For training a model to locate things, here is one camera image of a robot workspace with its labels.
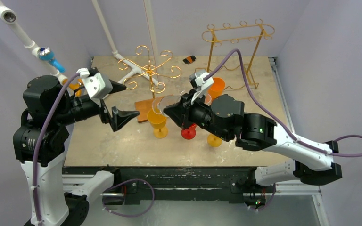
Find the purple cable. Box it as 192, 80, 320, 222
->
32, 72, 81, 226
203, 48, 362, 158

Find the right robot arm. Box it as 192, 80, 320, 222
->
163, 94, 342, 192

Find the red goblet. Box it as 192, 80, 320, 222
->
181, 124, 197, 140

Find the white PVC pipe assembly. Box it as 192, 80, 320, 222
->
0, 0, 148, 89

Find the small orange black object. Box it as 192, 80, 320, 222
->
182, 55, 196, 64

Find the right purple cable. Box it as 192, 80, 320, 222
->
203, 48, 362, 158

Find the gold scroll wine glass rack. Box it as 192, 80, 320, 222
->
115, 45, 182, 123

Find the yellow goblet right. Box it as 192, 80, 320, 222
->
207, 133, 222, 147

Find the clear wine glass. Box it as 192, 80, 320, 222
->
204, 93, 212, 106
152, 95, 181, 117

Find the yellow goblet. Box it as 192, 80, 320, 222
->
207, 133, 222, 147
147, 109, 168, 139

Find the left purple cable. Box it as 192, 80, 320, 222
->
32, 72, 81, 226

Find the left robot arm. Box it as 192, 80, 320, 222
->
13, 68, 139, 226

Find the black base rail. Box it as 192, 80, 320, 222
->
62, 166, 276, 206

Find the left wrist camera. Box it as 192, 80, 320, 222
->
76, 67, 113, 99

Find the yellow goblet left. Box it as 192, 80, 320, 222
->
147, 109, 168, 139

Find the orange goblet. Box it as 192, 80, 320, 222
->
208, 77, 225, 100

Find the gold rectangular wire rack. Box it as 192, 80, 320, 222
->
195, 19, 275, 89

